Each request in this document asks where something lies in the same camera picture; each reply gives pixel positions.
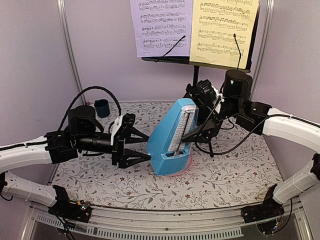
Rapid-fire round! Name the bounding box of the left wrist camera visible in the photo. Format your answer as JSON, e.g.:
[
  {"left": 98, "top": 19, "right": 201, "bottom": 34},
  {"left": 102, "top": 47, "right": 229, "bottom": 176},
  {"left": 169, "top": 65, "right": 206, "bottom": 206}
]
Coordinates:
[{"left": 110, "top": 113, "right": 136, "bottom": 146}]

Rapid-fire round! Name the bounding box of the yellow sheet music page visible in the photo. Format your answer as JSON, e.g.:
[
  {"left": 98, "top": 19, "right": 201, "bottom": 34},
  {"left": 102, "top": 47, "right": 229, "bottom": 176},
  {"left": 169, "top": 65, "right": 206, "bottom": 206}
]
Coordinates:
[{"left": 189, "top": 0, "right": 260, "bottom": 70}]

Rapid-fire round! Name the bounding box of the purple sheet music page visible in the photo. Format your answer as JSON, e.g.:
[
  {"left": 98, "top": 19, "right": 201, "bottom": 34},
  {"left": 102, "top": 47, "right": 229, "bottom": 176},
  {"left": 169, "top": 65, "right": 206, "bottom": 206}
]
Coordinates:
[{"left": 130, "top": 0, "right": 193, "bottom": 58}]

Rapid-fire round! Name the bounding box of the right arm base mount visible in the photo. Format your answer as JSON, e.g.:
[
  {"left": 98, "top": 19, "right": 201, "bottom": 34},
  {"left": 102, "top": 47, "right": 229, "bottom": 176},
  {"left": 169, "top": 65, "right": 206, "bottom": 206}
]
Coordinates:
[{"left": 240, "top": 184, "right": 288, "bottom": 235}]

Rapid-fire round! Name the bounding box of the black music stand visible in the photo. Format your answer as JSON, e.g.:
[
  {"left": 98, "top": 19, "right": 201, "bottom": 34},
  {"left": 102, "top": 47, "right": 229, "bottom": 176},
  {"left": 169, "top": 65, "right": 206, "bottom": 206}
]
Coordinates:
[{"left": 141, "top": 2, "right": 261, "bottom": 158}]

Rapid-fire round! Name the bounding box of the aluminium frame post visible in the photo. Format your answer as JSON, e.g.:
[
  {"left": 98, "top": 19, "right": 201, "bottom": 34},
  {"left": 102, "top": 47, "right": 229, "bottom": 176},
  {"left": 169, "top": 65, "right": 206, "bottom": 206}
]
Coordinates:
[
  {"left": 249, "top": 0, "right": 275, "bottom": 100},
  {"left": 56, "top": 0, "right": 83, "bottom": 93}
]

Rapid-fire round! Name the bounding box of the left aluminium frame post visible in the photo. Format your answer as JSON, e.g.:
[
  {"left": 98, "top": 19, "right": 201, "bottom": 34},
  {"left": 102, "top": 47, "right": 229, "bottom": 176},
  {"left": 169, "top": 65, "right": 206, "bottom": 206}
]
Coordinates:
[{"left": 56, "top": 0, "right": 83, "bottom": 93}]

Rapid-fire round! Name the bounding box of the blue metronome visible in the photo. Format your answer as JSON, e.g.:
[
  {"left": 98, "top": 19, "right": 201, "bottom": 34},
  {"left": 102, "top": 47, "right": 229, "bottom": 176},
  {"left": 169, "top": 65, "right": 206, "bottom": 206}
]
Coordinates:
[{"left": 146, "top": 98, "right": 198, "bottom": 176}]

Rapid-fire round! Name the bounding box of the dark blue cup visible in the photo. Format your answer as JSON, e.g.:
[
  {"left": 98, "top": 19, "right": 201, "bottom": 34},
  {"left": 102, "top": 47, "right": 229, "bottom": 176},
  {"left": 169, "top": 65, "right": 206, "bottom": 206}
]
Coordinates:
[{"left": 94, "top": 99, "right": 110, "bottom": 118}]

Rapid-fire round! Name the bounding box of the right aluminium frame post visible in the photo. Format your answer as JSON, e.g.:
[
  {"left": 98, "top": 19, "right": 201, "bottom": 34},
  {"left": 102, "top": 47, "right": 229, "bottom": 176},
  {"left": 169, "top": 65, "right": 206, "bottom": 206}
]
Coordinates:
[{"left": 249, "top": 0, "right": 275, "bottom": 100}]

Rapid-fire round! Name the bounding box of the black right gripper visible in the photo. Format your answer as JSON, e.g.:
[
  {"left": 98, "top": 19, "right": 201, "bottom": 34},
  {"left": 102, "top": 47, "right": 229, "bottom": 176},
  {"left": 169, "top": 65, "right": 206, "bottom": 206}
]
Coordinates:
[{"left": 166, "top": 93, "right": 243, "bottom": 143}]

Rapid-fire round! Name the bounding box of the floral table mat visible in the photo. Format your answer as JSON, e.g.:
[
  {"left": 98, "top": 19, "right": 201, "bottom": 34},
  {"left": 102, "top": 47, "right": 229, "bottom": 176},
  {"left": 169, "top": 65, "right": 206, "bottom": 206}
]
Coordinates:
[{"left": 48, "top": 101, "right": 286, "bottom": 210}]

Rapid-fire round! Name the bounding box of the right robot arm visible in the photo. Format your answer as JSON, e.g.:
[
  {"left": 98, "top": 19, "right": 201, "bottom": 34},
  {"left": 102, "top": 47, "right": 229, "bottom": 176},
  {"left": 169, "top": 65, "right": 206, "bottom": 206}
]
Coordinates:
[{"left": 182, "top": 69, "right": 320, "bottom": 218}]

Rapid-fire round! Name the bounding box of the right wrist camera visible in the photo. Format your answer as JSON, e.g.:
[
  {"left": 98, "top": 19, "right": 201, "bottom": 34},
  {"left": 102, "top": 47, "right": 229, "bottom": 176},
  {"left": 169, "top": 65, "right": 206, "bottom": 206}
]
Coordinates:
[{"left": 195, "top": 79, "right": 221, "bottom": 114}]

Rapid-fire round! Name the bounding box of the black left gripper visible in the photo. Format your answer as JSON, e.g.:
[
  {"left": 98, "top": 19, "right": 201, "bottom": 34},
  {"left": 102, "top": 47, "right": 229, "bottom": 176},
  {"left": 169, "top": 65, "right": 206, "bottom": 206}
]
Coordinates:
[{"left": 75, "top": 126, "right": 151, "bottom": 169}]

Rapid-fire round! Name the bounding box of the aluminium front rail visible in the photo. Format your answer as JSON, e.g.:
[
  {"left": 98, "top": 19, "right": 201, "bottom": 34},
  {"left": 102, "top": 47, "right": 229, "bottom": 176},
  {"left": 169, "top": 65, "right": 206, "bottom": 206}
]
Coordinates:
[{"left": 21, "top": 197, "right": 313, "bottom": 240}]

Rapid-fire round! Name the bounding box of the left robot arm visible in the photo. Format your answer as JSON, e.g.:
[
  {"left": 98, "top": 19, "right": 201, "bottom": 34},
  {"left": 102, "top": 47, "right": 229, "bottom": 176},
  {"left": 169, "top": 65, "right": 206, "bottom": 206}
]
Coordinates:
[{"left": 0, "top": 105, "right": 151, "bottom": 217}]

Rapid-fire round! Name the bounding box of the pink plate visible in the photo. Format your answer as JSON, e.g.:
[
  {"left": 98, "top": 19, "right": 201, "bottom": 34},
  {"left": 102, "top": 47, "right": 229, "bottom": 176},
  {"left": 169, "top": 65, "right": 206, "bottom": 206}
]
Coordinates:
[{"left": 172, "top": 154, "right": 193, "bottom": 176}]

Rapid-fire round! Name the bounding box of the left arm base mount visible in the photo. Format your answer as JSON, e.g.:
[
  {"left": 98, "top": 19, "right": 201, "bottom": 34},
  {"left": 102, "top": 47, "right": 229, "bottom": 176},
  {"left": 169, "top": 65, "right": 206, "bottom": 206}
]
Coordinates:
[{"left": 48, "top": 185, "right": 92, "bottom": 223}]

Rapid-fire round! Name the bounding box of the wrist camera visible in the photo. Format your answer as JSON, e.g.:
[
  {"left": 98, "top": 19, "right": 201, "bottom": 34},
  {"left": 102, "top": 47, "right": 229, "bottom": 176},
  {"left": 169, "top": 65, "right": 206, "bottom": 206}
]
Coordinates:
[
  {"left": 195, "top": 79, "right": 221, "bottom": 114},
  {"left": 110, "top": 113, "right": 136, "bottom": 146}
]

